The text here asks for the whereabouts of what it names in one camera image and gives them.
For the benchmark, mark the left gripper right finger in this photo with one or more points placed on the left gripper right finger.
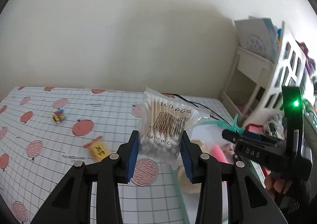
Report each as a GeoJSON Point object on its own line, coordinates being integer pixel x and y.
{"type": "Point", "coordinates": [263, 208]}

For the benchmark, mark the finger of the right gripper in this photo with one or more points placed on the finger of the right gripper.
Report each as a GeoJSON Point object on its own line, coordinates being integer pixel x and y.
{"type": "Point", "coordinates": [242, 145]}
{"type": "Point", "coordinates": [234, 136]}

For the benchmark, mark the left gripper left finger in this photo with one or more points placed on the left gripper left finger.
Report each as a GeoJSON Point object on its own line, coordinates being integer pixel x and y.
{"type": "Point", "coordinates": [70, 201]}

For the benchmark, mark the green plastic hair clip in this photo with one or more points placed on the green plastic hair clip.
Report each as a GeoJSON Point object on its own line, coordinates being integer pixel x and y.
{"type": "Point", "coordinates": [232, 127]}

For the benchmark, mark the pink hair roller clip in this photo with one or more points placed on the pink hair roller clip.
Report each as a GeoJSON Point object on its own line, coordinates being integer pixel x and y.
{"type": "Point", "coordinates": [217, 153]}

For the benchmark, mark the cream mesh bath sponge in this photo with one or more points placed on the cream mesh bath sponge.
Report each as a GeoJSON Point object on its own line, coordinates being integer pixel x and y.
{"type": "Point", "coordinates": [185, 175]}

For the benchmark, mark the red yellow snack packet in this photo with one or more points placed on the red yellow snack packet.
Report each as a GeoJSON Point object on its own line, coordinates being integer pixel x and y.
{"type": "Point", "coordinates": [97, 149]}

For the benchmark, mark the cotton swabs bag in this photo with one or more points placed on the cotton swabs bag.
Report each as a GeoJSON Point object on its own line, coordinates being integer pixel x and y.
{"type": "Point", "coordinates": [162, 125]}

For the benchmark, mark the pastel scrunchie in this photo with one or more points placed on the pastel scrunchie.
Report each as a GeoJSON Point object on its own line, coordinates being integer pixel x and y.
{"type": "Point", "coordinates": [228, 148]}

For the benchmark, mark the right gloved hand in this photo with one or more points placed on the right gloved hand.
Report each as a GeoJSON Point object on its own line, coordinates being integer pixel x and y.
{"type": "Point", "coordinates": [292, 197]}

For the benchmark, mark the teal rimmed white tray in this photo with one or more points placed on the teal rimmed white tray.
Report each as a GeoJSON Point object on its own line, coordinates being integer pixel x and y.
{"type": "Point", "coordinates": [210, 173]}

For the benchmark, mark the white side shelf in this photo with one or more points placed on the white side shelf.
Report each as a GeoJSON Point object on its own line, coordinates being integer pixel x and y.
{"type": "Point", "coordinates": [249, 76]}

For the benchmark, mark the pomegranate print grid bedsheet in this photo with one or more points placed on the pomegranate print grid bedsheet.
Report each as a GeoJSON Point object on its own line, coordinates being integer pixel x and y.
{"type": "Point", "coordinates": [43, 131]}

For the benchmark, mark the white cutout headboard shelf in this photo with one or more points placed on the white cutout headboard shelf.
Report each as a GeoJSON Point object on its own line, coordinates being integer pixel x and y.
{"type": "Point", "coordinates": [287, 71]}

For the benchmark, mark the white printed book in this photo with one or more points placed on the white printed book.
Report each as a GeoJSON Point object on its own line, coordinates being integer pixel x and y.
{"type": "Point", "coordinates": [258, 35]}

